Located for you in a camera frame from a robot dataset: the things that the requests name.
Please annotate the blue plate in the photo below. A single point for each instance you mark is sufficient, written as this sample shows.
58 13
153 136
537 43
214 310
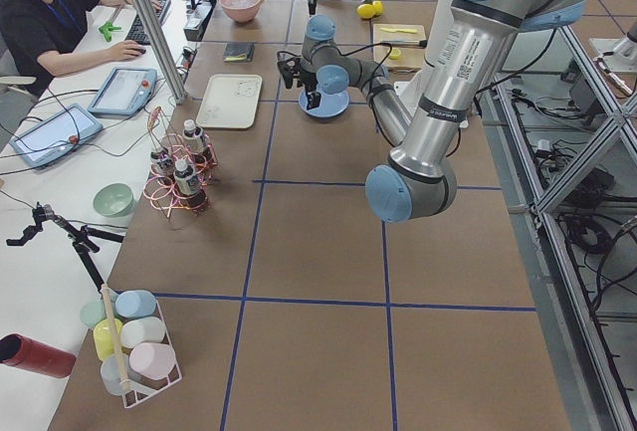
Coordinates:
329 106

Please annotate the large yellow lemon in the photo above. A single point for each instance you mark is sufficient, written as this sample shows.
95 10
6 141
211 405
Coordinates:
366 11

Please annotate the small yellow lemon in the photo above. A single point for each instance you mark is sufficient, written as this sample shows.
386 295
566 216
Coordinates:
377 7

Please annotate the pink bowl with ice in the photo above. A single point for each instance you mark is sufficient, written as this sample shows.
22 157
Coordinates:
241 11

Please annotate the cream bear tray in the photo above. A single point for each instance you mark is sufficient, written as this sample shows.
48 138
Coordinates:
230 101

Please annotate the grey folded cloth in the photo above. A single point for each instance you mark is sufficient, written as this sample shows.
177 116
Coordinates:
238 52

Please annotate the half lemon slice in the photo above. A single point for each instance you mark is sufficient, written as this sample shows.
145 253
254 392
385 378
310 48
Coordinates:
394 54

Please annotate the wooden cutting board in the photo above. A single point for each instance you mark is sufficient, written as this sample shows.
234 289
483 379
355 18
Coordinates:
411 59

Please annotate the yellow plastic knife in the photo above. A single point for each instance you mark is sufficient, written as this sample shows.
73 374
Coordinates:
399 30

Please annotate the right tea bottle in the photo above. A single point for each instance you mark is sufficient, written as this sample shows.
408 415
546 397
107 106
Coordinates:
194 137

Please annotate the tea bottle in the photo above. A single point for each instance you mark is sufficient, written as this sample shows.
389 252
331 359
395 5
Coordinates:
194 137
161 160
188 184

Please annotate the left tea bottle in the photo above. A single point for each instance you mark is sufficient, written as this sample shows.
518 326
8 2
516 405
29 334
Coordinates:
188 184

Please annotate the middle tea bottle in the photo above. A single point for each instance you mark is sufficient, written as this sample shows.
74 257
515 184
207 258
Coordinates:
161 160

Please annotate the far teach pendant tablet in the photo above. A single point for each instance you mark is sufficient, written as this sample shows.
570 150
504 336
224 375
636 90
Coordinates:
124 92

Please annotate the teach pendant tablet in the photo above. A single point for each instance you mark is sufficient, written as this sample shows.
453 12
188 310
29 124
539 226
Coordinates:
124 92
53 138

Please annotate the green bowl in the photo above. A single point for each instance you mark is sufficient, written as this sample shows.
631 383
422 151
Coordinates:
114 200

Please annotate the near teach pendant tablet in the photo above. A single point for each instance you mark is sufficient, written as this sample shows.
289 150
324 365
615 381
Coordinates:
53 138

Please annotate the person in black shirt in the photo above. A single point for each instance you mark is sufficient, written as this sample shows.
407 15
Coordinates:
42 36

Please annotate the white plastic cup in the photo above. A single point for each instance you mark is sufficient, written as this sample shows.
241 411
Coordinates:
148 329

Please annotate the pink plastic cup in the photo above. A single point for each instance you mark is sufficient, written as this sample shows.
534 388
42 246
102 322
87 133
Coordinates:
152 360

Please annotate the mint green plastic cup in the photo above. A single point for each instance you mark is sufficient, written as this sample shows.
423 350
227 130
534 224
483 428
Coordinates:
92 313

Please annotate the yellow plastic cup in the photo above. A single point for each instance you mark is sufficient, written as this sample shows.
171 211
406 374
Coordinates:
103 340

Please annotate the light blue plastic cup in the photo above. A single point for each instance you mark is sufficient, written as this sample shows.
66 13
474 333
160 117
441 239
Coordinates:
110 375

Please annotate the red cylinder can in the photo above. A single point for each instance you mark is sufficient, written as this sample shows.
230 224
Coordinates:
31 355

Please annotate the steel knife handle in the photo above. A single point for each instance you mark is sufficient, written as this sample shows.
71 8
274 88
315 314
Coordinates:
418 44

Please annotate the copper wire bottle rack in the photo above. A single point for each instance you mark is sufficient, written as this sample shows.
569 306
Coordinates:
162 192

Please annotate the aluminium frame post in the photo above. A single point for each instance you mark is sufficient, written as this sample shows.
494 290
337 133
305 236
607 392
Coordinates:
160 48

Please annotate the wooden basket handle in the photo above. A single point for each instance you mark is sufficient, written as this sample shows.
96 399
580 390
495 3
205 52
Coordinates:
124 381

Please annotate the white wire cup basket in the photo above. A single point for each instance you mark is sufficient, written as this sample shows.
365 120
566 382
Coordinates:
146 388

